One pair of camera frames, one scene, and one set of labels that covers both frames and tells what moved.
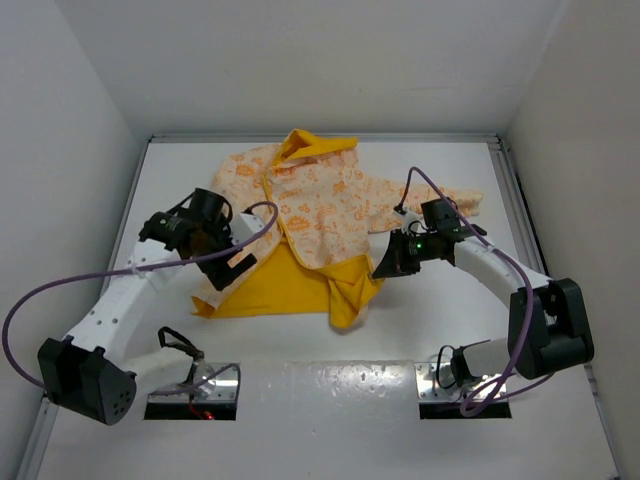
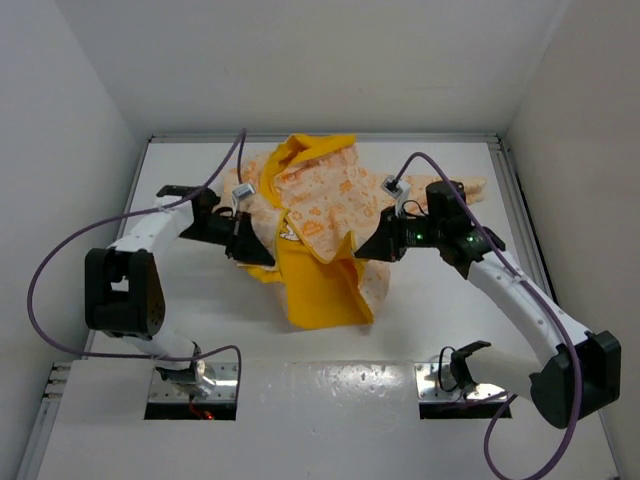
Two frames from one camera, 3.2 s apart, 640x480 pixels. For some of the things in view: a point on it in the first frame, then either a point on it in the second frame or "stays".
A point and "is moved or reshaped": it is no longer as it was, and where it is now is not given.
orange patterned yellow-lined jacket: x=312 y=203 is moved or reshaped
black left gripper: x=220 y=272 → x=241 y=241
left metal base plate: x=209 y=382 stays
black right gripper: x=395 y=261 → x=385 y=243
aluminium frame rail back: x=239 y=136 stays
